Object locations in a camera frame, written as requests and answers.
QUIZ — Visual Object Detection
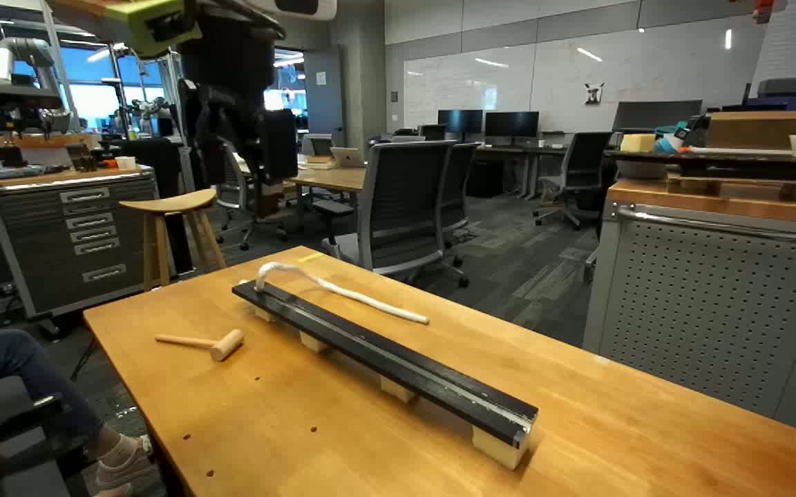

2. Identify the brown wooden box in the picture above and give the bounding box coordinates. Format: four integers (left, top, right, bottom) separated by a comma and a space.
706, 106, 796, 152

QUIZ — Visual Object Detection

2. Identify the small wooden mallet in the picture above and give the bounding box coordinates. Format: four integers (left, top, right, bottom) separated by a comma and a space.
153, 326, 247, 363

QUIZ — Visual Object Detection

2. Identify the dark grey box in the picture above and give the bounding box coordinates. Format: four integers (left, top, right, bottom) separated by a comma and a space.
743, 73, 796, 112

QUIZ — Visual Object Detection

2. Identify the metal shelving rack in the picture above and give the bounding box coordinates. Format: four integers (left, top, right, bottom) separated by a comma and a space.
0, 0, 79, 171

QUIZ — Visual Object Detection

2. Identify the grey seat cushion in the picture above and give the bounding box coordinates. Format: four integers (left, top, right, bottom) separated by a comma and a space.
0, 369, 79, 497

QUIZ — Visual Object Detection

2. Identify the grey drawer cabinet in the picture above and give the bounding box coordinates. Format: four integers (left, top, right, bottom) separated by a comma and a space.
0, 163, 164, 319

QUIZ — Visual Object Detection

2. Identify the black office chair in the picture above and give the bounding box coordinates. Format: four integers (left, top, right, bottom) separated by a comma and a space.
535, 128, 615, 231

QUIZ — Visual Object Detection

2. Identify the wooden stool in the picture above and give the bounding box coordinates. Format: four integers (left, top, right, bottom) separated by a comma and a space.
120, 185, 228, 287

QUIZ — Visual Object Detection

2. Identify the teal object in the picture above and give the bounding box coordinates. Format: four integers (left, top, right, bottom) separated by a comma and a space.
653, 120, 696, 155

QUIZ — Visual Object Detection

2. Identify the person's leg in jeans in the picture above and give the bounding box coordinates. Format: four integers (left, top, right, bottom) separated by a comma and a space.
0, 326, 105, 443

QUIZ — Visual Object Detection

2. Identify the grey monitor back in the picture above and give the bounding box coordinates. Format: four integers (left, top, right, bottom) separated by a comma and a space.
611, 97, 707, 135

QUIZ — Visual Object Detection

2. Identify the wooden office desk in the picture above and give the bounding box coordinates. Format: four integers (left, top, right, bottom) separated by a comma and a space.
293, 152, 369, 196

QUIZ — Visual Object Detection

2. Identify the silver-armed office chair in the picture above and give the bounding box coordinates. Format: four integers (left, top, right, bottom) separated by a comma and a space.
209, 135, 276, 251

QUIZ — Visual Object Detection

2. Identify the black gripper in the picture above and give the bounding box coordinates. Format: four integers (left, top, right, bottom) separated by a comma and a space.
181, 15, 302, 188

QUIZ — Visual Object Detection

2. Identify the long black rail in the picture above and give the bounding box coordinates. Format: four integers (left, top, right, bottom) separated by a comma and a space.
231, 275, 542, 449

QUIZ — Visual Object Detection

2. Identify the grey mesh office chair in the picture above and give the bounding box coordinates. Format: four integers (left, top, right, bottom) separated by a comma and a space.
355, 138, 456, 279

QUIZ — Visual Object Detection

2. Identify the wall whiteboard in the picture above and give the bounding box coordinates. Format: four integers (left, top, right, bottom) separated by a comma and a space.
402, 21, 764, 135

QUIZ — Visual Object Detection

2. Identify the black computer monitor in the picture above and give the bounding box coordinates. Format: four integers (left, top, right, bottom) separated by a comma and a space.
485, 106, 542, 141
437, 106, 488, 141

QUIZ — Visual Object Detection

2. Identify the grey perforated wood-top cabinet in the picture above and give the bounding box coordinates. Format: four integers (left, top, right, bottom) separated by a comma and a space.
584, 175, 796, 431

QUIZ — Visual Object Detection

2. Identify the light sneaker shoe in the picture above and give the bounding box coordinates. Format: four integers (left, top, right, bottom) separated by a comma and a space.
83, 431, 167, 493

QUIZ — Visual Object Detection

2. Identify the dark office chair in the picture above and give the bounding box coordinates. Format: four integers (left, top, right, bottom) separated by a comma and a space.
437, 138, 485, 242

